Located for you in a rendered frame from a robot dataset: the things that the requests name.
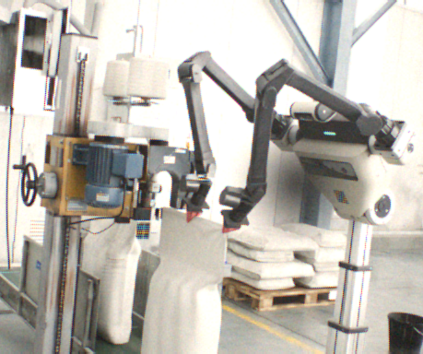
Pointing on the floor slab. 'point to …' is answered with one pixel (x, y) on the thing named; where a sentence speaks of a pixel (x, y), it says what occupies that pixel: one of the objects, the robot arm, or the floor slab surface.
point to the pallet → (238, 290)
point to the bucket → (406, 332)
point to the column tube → (52, 229)
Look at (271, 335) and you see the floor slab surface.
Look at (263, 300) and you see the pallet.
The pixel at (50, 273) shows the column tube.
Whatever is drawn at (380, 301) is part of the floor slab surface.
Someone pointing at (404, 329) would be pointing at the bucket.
